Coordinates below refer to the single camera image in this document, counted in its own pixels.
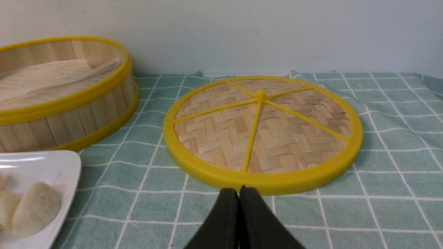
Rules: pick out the pink dumpling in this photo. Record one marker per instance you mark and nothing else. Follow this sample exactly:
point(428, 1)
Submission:
point(97, 60)

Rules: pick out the white dumpling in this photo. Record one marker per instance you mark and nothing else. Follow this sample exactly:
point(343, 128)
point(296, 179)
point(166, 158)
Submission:
point(37, 209)

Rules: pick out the yellow rimmed bamboo steamer basket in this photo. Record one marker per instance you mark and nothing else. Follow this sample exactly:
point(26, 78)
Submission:
point(76, 121)

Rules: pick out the green checked tablecloth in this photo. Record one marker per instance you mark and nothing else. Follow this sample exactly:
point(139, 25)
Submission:
point(132, 196)

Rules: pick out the steamer liner paper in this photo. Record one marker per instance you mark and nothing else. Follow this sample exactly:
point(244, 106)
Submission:
point(50, 81)

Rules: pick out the white square plate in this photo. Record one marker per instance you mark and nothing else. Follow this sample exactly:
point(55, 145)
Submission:
point(59, 169)

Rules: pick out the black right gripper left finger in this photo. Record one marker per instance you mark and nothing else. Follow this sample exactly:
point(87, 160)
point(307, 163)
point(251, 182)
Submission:
point(219, 230)

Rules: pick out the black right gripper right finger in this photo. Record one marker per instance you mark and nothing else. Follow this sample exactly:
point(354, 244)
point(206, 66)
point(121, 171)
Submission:
point(259, 228)

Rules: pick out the yellow rimmed bamboo steamer lid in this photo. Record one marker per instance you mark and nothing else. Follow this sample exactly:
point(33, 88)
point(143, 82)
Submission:
point(276, 134)

